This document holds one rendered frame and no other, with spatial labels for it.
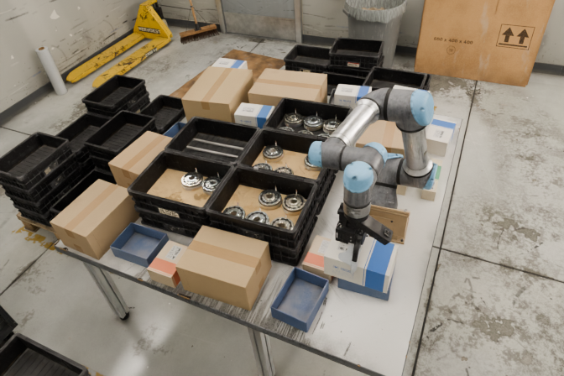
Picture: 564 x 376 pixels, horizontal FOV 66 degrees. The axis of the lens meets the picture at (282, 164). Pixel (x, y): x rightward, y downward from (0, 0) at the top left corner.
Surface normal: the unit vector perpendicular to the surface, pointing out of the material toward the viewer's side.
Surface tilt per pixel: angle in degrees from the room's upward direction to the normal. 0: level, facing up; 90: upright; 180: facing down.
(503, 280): 0
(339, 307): 0
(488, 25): 79
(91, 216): 0
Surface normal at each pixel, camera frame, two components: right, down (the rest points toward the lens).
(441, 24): -0.40, 0.45
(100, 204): -0.07, -0.75
